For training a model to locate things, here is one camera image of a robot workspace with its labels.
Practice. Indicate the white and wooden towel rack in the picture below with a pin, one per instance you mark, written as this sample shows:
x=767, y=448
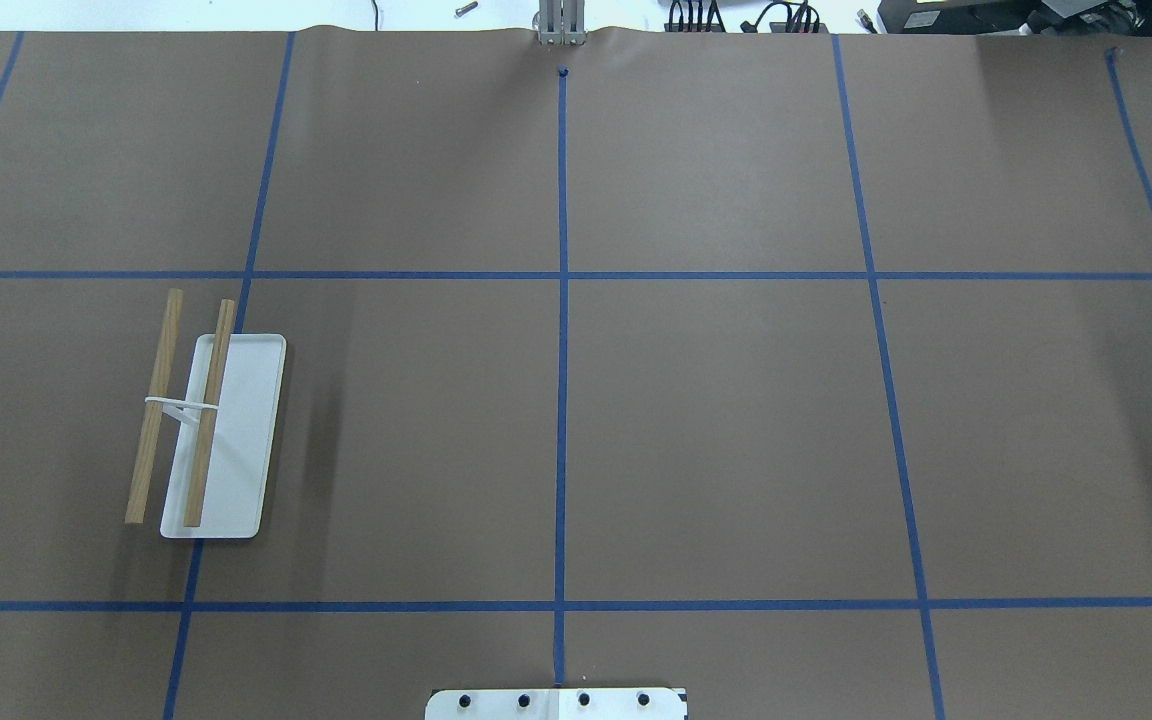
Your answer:
x=226, y=429

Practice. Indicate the black usb hub near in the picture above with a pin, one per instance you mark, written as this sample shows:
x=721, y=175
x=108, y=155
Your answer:
x=786, y=18

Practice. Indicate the aluminium camera frame post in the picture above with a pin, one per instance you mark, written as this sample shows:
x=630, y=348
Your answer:
x=561, y=22

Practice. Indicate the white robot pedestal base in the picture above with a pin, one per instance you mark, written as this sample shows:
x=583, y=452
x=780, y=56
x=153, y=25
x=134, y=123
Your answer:
x=559, y=703

